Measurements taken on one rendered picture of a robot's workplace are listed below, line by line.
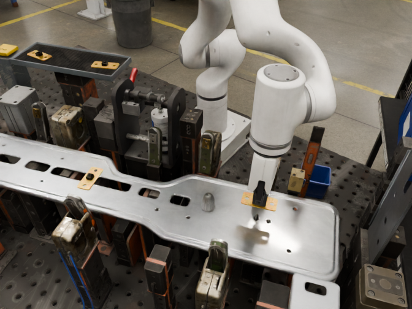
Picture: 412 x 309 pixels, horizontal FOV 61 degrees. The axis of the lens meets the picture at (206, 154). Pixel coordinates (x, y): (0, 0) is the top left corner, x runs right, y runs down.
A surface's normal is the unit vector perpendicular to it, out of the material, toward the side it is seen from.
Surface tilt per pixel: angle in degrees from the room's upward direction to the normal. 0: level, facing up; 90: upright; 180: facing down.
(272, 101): 90
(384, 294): 0
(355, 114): 0
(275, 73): 2
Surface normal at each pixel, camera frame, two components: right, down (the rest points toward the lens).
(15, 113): -0.29, 0.64
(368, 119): 0.01, -0.74
